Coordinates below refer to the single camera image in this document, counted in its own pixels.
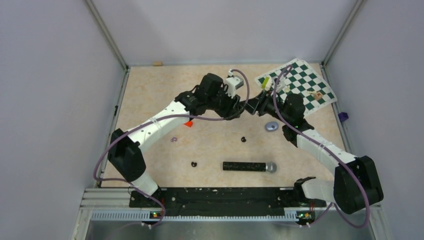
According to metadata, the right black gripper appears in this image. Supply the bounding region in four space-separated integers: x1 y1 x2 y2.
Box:
239 89 291 125

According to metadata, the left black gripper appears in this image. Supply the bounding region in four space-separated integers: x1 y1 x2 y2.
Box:
206 86 241 121

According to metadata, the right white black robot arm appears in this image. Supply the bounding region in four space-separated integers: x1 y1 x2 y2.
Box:
242 91 384 214

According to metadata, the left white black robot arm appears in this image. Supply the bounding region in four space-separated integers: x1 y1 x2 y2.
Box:
107 69 249 207

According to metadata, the grey oval charging case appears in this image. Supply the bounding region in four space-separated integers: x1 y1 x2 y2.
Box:
264 121 279 132

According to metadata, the green white block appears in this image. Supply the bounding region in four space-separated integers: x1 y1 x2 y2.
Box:
261 76 270 90

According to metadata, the red rectangular block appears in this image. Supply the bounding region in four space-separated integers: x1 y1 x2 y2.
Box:
184 121 193 128

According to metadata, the green white chessboard mat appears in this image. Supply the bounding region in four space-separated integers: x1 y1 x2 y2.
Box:
254 58 338 116

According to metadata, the wooden letter cube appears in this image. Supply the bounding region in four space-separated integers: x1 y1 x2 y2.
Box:
313 92 324 101

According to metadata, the black microphone silver head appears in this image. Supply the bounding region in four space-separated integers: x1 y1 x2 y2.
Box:
222 161 277 173

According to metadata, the purple small object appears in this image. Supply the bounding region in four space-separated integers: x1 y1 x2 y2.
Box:
338 112 349 123

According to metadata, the small wooden block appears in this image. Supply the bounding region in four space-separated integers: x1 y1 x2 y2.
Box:
152 61 163 67

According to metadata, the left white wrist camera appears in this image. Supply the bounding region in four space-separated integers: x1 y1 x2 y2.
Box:
223 70 244 99

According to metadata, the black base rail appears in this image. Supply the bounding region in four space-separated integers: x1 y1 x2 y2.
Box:
129 187 327 217

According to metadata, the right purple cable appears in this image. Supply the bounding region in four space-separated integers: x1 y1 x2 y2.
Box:
271 64 371 229

